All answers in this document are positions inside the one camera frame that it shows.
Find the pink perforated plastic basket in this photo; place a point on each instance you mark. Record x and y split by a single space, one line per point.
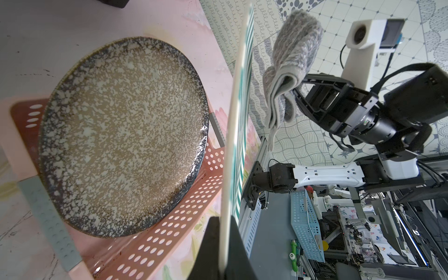
83 257

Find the speckled grey ceramic plate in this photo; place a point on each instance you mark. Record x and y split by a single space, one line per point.
123 137

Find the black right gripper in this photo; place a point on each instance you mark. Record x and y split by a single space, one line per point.
341 109

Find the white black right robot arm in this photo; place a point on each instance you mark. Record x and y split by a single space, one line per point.
397 127

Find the green handled tool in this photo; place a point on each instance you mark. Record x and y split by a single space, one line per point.
293 255

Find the green white striped plate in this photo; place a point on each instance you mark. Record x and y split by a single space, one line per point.
234 159

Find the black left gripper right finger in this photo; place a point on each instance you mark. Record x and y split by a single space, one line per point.
238 264

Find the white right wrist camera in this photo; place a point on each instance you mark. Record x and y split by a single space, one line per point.
365 40

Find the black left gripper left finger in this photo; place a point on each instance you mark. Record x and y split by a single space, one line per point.
206 264

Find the grey fluffy cloth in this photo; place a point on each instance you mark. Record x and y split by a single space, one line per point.
294 53

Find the blue perforated crate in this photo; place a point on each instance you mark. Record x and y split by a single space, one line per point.
304 222

